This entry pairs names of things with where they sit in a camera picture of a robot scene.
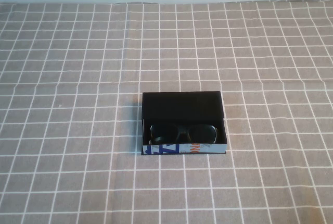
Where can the black framed sunglasses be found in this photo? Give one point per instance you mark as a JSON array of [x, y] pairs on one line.
[[166, 131]]

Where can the black printed glasses case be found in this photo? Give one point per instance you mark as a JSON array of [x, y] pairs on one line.
[[182, 106]]

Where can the grey white-checked tablecloth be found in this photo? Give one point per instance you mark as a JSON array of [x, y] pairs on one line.
[[78, 130]]

